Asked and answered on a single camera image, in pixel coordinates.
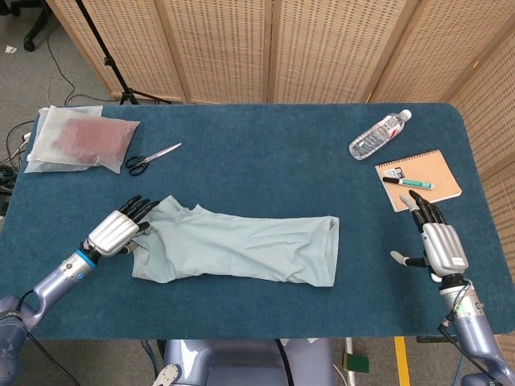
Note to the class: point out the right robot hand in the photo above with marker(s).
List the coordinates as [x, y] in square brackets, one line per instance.
[442, 245]

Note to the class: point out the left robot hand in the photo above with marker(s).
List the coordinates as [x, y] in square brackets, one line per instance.
[112, 233]

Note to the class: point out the light blue t-shirt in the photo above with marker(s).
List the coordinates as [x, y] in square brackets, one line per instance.
[241, 249]

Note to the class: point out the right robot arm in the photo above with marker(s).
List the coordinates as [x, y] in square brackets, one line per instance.
[475, 329]

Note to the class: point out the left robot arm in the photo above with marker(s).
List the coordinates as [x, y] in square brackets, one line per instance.
[48, 285]

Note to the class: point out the black green marker pen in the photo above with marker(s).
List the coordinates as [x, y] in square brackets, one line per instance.
[414, 183]

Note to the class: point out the brown spiral notebook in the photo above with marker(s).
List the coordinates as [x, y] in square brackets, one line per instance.
[434, 169]

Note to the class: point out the small black white label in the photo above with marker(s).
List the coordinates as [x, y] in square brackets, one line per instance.
[396, 173]

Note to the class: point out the plastic bag with red cloth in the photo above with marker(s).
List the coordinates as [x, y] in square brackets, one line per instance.
[92, 138]

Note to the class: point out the clear plastic water bottle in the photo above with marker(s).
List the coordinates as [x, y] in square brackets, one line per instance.
[374, 136]

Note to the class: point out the white translucent plastic bag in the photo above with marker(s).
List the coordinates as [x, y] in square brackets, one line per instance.
[52, 112]

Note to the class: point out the white pole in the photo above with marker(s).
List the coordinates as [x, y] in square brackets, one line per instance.
[350, 346]

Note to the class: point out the green block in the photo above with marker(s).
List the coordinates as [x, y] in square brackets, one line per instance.
[356, 363]

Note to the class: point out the blue velvet table cover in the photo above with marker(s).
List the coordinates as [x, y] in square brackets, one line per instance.
[257, 161]

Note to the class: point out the black tripod stand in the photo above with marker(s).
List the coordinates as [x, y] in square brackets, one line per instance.
[108, 60]

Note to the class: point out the lavender robot torso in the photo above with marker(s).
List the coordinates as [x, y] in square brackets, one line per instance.
[241, 362]

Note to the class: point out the white paper scrap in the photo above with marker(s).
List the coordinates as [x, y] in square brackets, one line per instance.
[11, 49]

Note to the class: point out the black office chair base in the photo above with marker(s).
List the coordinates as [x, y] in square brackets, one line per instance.
[34, 24]

